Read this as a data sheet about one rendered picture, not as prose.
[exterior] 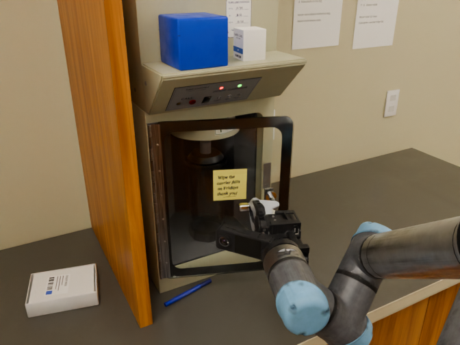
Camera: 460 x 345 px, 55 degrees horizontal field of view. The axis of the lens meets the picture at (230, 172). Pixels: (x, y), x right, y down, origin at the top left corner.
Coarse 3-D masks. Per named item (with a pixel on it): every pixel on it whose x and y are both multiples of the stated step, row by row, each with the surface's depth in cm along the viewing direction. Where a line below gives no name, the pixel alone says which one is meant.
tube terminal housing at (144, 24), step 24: (144, 0) 83; (168, 0) 85; (192, 0) 87; (216, 0) 89; (264, 0) 94; (144, 24) 84; (264, 24) 97; (144, 48) 86; (144, 120) 92; (168, 120) 94; (144, 144) 96; (144, 168) 100; (144, 192) 104; (144, 216) 108; (168, 288) 111
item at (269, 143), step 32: (160, 128) 92; (192, 128) 93; (224, 128) 94; (256, 128) 95; (288, 128) 96; (192, 160) 96; (224, 160) 97; (256, 160) 98; (288, 160) 99; (192, 192) 99; (256, 192) 102; (288, 192) 103; (192, 224) 102; (192, 256) 106; (224, 256) 108
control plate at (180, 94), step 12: (204, 84) 85; (216, 84) 86; (228, 84) 88; (252, 84) 92; (180, 96) 86; (192, 96) 87; (204, 96) 89; (216, 96) 91; (168, 108) 89; (180, 108) 91
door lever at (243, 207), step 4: (268, 192) 102; (272, 192) 102; (268, 196) 102; (272, 196) 101; (276, 196) 102; (268, 200) 102; (272, 200) 99; (240, 204) 97; (244, 204) 97; (248, 204) 97; (240, 208) 97; (244, 208) 97; (248, 208) 97; (276, 208) 98
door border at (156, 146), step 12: (156, 132) 92; (156, 144) 93; (156, 156) 94; (156, 168) 95; (156, 180) 96; (156, 192) 98; (156, 204) 99; (156, 228) 101; (168, 252) 105; (168, 264) 106; (168, 276) 108
